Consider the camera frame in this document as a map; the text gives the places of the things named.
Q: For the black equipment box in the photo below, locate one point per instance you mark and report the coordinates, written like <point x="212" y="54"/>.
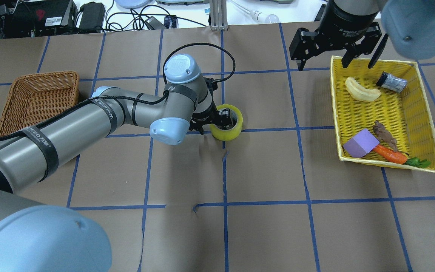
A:
<point x="36" y="18"/>

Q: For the orange toy carrot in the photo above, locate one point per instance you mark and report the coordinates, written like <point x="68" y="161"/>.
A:
<point x="399" y="158"/>

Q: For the black power adapter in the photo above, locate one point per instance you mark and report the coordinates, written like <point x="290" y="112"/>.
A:
<point x="153" y="24"/>

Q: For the aluminium frame post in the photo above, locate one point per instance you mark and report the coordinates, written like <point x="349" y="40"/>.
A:
<point x="218" y="15"/>

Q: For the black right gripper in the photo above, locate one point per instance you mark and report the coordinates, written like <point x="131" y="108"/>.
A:
<point x="347" y="23"/>

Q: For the brown animal figurine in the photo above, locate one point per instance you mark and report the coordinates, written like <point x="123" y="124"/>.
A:
<point x="382" y="134"/>

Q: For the pale croissant bread toy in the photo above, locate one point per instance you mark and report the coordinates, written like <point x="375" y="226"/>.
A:
<point x="358" y="92"/>

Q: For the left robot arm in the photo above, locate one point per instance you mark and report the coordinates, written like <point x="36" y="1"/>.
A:
<point x="36" y="237"/>

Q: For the yellow tape roll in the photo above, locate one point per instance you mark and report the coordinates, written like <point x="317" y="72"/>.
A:
<point x="229" y="133"/>

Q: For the small black labelled can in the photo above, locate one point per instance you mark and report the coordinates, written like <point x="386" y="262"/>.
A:
<point x="391" y="82"/>

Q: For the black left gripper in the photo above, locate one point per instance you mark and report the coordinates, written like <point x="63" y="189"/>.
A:
<point x="207" y="115"/>

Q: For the purple foam cube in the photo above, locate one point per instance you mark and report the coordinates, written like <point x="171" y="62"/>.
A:
<point x="361" y="144"/>

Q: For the brown wicker basket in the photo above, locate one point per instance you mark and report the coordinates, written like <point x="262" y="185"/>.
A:
<point x="34" y="98"/>

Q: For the yellow plastic woven tray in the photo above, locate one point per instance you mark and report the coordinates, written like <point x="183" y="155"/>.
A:
<point x="406" y="115"/>

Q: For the white light bulb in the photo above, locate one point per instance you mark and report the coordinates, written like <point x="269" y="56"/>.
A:
<point x="258" y="16"/>

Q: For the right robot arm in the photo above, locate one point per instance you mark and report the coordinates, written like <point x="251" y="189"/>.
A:
<point x="363" y="27"/>

